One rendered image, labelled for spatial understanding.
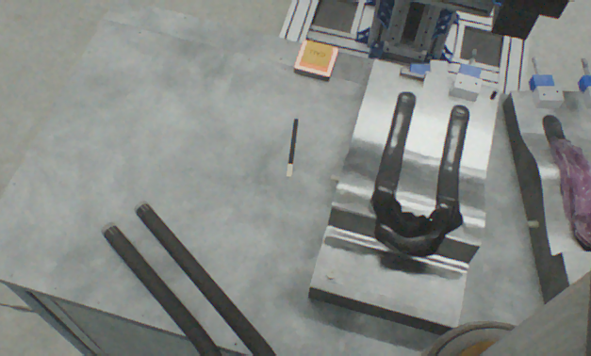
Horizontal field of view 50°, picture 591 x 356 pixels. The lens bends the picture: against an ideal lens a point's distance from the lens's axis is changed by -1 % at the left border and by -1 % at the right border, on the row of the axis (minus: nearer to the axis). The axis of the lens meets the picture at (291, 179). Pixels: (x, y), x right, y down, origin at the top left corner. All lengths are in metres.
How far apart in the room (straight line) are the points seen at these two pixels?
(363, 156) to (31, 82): 1.62
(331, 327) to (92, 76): 0.74
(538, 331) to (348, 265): 0.88
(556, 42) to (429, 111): 1.54
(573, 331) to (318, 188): 1.04
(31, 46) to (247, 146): 1.50
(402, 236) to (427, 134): 0.22
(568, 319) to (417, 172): 0.96
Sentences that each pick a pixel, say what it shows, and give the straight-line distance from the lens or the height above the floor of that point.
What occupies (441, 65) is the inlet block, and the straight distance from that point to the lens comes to 1.40.
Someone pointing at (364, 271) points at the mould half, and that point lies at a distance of 1.13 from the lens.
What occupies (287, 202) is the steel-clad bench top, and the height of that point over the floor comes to 0.80.
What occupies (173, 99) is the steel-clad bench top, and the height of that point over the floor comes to 0.80.
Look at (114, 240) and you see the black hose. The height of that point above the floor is 0.83.
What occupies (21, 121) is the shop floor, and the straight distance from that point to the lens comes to 2.45.
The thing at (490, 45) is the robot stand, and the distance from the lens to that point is 2.37.
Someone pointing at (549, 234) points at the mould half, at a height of 0.87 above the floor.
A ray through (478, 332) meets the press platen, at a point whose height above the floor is 1.54.
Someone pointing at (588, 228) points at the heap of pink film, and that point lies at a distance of 1.26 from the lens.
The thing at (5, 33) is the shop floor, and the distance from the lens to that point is 2.73.
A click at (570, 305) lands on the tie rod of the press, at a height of 1.70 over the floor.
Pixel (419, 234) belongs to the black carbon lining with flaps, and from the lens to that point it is 1.16.
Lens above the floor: 1.91
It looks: 62 degrees down
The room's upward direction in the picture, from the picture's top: 4 degrees clockwise
